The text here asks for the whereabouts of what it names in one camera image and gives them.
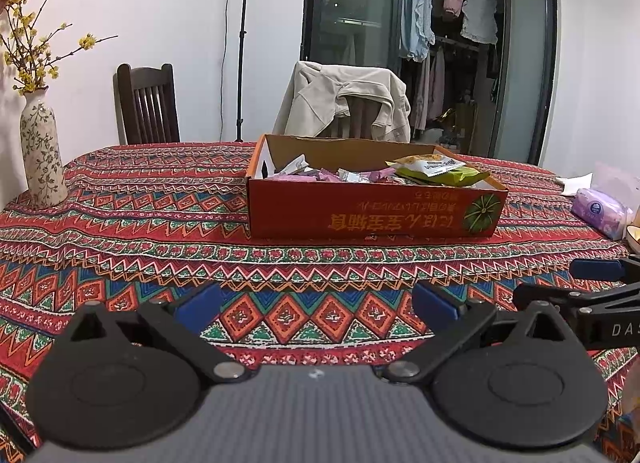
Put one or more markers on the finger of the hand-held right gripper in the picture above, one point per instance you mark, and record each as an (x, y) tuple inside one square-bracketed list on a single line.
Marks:
[(592, 269), (560, 295)]

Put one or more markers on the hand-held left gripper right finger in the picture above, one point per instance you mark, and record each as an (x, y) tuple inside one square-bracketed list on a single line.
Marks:
[(435, 305)]

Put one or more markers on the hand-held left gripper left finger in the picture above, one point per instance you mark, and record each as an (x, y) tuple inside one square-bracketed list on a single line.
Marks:
[(200, 305)]

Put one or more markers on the orange cardboard box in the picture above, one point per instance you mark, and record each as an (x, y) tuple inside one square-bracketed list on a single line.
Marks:
[(360, 213)]

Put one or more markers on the long green snack packet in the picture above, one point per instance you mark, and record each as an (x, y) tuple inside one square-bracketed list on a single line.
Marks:
[(450, 177)]

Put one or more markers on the yellow brown snack packet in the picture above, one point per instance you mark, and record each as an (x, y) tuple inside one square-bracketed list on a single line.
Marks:
[(427, 164)]

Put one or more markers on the small white snack packet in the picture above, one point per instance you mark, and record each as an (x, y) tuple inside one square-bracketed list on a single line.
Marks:
[(295, 164)]

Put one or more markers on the purple tissue pack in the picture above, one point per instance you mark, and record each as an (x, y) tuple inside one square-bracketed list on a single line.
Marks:
[(600, 210)]

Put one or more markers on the white paper tissue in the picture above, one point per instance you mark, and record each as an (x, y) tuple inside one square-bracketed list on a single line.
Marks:
[(575, 185)]

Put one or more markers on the red patterned tablecloth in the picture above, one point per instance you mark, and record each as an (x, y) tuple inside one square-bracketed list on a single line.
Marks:
[(150, 223)]

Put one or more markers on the wooden chair under jacket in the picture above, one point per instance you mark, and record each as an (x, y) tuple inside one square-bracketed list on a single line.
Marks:
[(357, 118)]

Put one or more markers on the dark wooden chair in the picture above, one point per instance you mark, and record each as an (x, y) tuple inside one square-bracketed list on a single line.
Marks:
[(147, 103)]

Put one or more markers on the hanging pale pink garments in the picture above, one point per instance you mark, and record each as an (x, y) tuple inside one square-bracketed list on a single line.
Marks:
[(431, 88)]

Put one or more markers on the small floral ceramic vase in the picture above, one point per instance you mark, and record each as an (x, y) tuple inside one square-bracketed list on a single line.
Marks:
[(42, 153)]

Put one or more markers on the beige jacket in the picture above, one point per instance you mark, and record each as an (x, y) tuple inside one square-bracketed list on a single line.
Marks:
[(315, 98)]

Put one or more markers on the studio light on stand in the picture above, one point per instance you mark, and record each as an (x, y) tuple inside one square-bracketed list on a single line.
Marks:
[(243, 43)]

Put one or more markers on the hanging white top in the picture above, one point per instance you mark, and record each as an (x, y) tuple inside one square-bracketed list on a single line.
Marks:
[(479, 18)]

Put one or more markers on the hanging light blue shirt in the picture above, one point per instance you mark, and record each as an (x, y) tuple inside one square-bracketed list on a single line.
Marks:
[(416, 13)]

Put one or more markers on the yellow blossom twigs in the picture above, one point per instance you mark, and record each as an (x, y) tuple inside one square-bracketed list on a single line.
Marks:
[(35, 53)]

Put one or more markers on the black framed sliding glass door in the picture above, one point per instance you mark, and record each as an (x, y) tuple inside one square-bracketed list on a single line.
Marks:
[(350, 8)]

